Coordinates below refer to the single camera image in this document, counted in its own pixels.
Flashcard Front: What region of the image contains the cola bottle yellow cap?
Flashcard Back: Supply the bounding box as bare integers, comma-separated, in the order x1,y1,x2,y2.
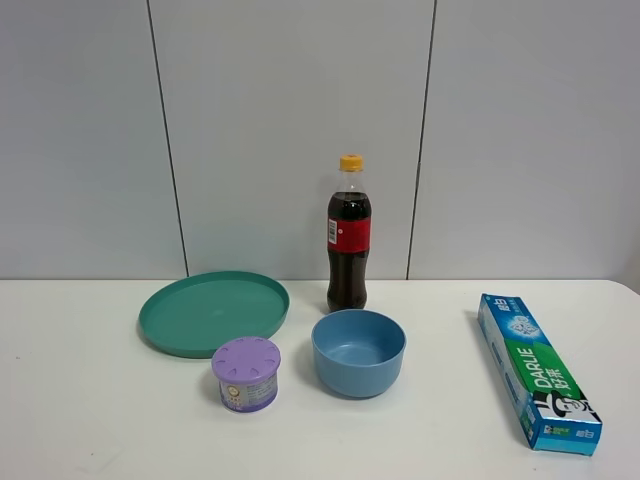
327,155,372,312

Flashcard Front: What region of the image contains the blue plastic bowl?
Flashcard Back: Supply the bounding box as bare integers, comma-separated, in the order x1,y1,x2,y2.
311,309,407,399

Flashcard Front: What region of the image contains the purple air freshener can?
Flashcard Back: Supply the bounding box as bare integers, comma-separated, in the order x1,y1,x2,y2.
211,336,281,413

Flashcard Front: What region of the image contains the green round plate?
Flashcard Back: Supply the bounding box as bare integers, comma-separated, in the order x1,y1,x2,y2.
138,271,290,359

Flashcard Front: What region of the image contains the Darlie toothpaste box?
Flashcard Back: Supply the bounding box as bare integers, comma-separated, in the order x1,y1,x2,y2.
478,293,603,456

